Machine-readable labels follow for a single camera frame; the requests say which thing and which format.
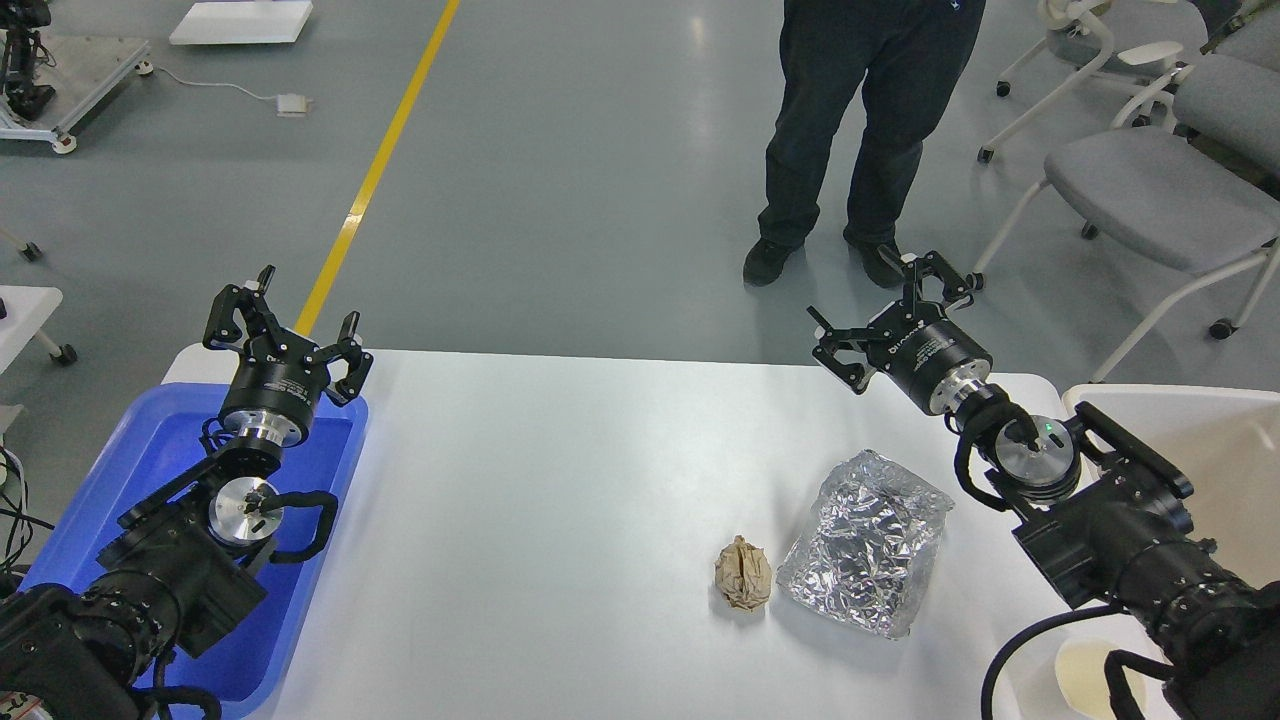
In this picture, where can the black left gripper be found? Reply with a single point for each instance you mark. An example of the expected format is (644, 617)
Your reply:
(274, 393)

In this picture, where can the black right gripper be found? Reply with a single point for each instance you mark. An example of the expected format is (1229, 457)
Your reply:
(932, 358)

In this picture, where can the cream paper cup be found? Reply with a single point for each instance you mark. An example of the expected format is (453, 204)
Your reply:
(1080, 672)

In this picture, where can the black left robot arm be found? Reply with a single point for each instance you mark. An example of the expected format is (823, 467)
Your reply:
(184, 571)

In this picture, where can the crumpled aluminium foil sheet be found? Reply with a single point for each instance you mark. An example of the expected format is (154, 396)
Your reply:
(865, 553)

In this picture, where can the white side table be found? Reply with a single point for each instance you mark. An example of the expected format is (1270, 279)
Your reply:
(26, 309)

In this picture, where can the white office chair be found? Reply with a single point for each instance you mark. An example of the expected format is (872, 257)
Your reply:
(1122, 44)

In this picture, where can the crumpled brown paper ball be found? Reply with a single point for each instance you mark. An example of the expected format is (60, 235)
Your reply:
(743, 575)

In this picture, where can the white flat board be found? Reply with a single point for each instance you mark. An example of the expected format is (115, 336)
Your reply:
(242, 23)

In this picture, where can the beige plastic bin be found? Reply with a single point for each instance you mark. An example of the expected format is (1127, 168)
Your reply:
(1227, 442)

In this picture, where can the metal cart with equipment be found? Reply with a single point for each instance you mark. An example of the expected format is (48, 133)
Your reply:
(52, 82)

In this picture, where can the white power adapter with cable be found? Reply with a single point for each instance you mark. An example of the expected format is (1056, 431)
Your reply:
(285, 105)

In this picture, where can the grey chair white frame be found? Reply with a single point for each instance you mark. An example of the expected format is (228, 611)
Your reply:
(1149, 190)

